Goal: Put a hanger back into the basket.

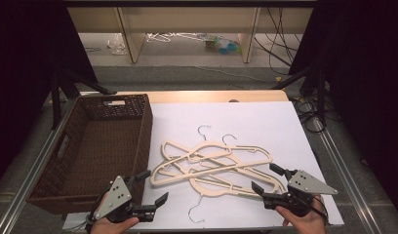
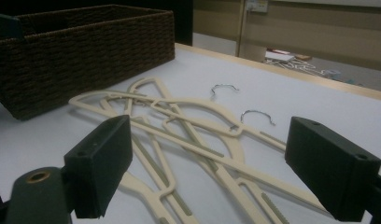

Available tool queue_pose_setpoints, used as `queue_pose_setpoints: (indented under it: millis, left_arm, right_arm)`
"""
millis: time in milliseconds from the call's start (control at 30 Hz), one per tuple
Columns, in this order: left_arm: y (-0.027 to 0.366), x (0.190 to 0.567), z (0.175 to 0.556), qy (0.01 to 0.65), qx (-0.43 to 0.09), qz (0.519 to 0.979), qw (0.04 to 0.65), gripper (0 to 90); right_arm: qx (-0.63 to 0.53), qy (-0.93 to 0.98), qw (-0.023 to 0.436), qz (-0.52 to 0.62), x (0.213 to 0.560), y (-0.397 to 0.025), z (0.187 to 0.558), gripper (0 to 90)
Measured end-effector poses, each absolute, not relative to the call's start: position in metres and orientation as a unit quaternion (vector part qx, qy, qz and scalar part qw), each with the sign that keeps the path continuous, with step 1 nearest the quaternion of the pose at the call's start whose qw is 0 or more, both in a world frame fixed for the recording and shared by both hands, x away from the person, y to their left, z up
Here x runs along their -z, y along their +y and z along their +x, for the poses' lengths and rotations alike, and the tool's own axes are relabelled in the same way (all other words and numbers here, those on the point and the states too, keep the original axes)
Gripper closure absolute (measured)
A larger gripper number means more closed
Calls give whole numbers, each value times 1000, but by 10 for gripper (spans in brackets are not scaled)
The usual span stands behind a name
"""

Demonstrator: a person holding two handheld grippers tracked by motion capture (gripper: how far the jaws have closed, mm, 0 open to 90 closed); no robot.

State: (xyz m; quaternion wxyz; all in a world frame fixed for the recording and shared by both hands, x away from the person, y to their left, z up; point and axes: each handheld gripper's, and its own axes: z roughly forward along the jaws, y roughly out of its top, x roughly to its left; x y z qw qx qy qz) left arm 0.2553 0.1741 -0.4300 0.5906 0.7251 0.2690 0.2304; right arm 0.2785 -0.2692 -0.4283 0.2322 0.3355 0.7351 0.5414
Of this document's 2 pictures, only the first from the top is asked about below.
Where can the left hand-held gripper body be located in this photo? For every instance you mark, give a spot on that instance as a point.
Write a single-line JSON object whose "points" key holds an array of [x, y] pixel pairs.
{"points": [[117, 195]]}

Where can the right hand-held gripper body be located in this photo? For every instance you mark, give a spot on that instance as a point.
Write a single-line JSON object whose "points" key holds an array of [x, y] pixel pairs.
{"points": [[304, 187]]}

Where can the brown wicker basket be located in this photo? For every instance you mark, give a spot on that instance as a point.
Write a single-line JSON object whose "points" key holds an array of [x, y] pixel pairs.
{"points": [[99, 146]]}

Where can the person's left hand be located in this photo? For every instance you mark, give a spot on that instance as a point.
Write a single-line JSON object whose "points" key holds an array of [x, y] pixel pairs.
{"points": [[112, 227]]}

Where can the person's right hand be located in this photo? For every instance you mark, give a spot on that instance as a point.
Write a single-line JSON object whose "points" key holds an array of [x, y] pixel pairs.
{"points": [[306, 224]]}

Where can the white paper sheet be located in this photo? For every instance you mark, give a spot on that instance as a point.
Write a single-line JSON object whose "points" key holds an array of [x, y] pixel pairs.
{"points": [[252, 130]]}

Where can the black tripod stand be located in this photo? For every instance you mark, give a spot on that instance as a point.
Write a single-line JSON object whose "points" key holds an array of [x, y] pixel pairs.
{"points": [[62, 84], [319, 87]]}

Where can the light wooden table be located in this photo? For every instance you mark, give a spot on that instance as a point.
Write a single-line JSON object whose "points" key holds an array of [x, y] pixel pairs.
{"points": [[203, 96]]}

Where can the black curtain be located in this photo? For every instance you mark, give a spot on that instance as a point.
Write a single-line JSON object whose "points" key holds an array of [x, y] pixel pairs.
{"points": [[24, 65], [366, 81]]}

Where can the clear plastic bag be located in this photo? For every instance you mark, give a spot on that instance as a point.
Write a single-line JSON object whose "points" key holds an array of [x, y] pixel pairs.
{"points": [[117, 45]]}

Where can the colourful plastic toys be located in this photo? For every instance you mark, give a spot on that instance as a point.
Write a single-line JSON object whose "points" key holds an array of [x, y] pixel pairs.
{"points": [[224, 45]]}

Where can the white hangers on floor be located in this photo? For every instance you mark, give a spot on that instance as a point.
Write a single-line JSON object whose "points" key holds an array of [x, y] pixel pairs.
{"points": [[158, 37]]}

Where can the light wooden desk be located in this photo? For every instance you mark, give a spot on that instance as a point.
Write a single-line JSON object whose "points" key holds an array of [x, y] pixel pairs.
{"points": [[187, 19]]}

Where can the aluminium frame rail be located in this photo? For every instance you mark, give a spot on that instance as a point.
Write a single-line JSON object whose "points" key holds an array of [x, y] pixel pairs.
{"points": [[343, 172], [31, 175]]}

